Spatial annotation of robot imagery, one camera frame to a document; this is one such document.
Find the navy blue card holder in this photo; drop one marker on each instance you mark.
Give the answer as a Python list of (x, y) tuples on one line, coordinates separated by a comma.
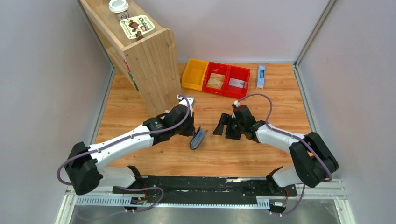
[(197, 138)]

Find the red plastic bin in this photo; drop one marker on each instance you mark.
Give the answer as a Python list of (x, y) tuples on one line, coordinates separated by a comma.
[(218, 68), (238, 73)]

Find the yellow plastic bin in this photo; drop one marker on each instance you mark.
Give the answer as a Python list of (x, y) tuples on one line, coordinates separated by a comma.
[(194, 74)]

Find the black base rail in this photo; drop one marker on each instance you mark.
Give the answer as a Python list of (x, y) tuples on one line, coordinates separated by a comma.
[(211, 191)]

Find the blue white toothpaste box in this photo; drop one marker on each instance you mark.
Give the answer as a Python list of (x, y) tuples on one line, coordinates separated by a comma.
[(260, 81)]

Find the red plastic bin right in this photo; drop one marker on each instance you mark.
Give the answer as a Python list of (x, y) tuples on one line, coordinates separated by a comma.
[(238, 73)]

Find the red plastic bin left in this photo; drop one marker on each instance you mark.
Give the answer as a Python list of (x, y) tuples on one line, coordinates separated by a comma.
[(218, 68)]

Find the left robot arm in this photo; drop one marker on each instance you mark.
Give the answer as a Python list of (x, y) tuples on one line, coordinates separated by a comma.
[(87, 166)]

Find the wooden shelf unit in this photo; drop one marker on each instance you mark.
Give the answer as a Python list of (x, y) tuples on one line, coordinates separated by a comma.
[(149, 62)]

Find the silver card in bin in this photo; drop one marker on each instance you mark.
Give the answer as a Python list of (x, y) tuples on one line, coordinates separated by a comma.
[(236, 83)]

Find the Chobani yogurt lid pack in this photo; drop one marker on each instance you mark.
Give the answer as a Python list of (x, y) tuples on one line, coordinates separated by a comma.
[(137, 26)]

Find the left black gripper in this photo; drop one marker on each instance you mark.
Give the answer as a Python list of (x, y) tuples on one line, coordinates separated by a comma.
[(189, 132)]

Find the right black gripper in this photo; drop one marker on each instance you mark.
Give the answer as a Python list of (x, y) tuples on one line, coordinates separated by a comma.
[(226, 119)]

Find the tan cards in bin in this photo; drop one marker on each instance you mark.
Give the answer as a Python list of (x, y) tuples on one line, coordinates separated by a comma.
[(215, 81)]

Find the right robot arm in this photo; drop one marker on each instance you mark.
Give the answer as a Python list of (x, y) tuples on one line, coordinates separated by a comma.
[(313, 162)]

